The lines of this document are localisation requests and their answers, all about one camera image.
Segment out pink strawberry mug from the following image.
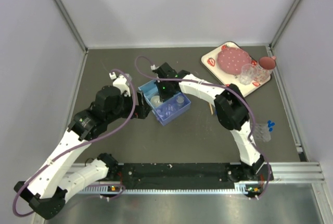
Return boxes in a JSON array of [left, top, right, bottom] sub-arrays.
[[254, 56, 276, 82]]

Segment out clear acrylic test tube rack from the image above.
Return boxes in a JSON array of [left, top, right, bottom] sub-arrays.
[[253, 123, 271, 142]]

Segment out clear glass dish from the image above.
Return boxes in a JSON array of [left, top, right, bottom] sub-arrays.
[[158, 104, 175, 119]]

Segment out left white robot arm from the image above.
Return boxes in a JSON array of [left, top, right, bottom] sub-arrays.
[[14, 85, 150, 220]]

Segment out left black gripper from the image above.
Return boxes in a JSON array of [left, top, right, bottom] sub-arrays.
[[106, 91, 151, 124]]

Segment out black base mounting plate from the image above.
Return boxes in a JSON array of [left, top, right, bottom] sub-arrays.
[[113, 163, 268, 190]]

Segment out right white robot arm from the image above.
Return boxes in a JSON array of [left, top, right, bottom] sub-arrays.
[[151, 63, 264, 180]]

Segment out light blue drawer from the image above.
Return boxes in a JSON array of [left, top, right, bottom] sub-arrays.
[[144, 92, 183, 110], [138, 80, 158, 97]]

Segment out white slotted cable duct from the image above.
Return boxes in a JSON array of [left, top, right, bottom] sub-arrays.
[[80, 181, 263, 195]]

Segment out wooden tongs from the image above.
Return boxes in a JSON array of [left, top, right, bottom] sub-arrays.
[[209, 104, 214, 115]]

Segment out white evaporating dish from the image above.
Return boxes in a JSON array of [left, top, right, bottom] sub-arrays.
[[150, 95, 163, 107]]

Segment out purple drawer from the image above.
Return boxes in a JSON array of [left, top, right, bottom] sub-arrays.
[[153, 93, 191, 126]]

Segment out pink dotted plate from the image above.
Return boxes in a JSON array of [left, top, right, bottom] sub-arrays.
[[216, 47, 252, 75]]

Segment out clear drinking glass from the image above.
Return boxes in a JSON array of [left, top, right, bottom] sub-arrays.
[[239, 64, 258, 85]]

